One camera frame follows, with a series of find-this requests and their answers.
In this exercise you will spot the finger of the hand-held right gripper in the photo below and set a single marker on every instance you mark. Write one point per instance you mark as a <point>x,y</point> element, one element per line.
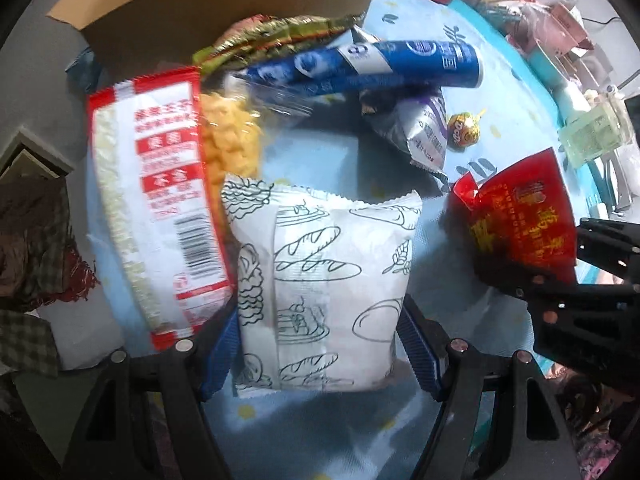
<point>520,280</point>
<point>607,240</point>

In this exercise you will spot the clear plastic box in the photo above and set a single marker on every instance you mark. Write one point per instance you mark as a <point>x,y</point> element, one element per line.
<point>597,132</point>

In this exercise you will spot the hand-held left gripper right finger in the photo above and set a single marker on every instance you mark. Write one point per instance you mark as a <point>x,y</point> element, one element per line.
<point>420,355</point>

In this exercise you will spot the blue tube packet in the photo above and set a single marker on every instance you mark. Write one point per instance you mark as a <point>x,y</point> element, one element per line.
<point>380,67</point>

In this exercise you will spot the red packet with gold print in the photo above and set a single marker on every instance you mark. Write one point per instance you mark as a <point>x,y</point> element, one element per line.
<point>525,210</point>

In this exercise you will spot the silver purple snack packet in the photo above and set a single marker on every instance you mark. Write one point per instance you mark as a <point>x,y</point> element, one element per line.
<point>415,130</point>

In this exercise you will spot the brown plaid cloth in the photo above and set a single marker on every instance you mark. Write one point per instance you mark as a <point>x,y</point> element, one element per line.
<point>35,240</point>

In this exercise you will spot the clear bag of yellow puffs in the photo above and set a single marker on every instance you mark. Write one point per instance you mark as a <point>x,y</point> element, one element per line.
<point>230,140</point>

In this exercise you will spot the white bread-print snack packet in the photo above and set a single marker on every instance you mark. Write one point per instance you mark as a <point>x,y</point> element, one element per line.
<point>320,280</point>

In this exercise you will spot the light blue printed tablecloth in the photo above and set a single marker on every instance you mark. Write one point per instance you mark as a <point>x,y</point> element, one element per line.
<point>320,160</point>

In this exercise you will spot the teal box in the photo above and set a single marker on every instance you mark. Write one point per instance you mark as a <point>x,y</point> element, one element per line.
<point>555,72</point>

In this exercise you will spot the pink box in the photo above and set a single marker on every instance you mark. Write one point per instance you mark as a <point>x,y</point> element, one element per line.
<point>565,25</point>

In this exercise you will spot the green orange foil snack packet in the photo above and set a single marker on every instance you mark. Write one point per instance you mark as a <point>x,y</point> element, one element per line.
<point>270,35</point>

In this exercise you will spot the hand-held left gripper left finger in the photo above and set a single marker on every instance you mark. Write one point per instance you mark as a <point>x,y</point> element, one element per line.
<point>220,360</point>

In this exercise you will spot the cardboard box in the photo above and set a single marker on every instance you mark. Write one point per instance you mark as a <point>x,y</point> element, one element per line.
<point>210,5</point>

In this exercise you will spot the gold foil lollipop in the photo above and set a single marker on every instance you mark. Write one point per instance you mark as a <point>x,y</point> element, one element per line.
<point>462,132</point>

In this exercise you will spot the red white long snack packet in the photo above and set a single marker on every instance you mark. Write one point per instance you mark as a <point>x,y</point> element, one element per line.
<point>160,200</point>

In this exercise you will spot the wooden frame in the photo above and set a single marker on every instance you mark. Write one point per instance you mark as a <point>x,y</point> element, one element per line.
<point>30,155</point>

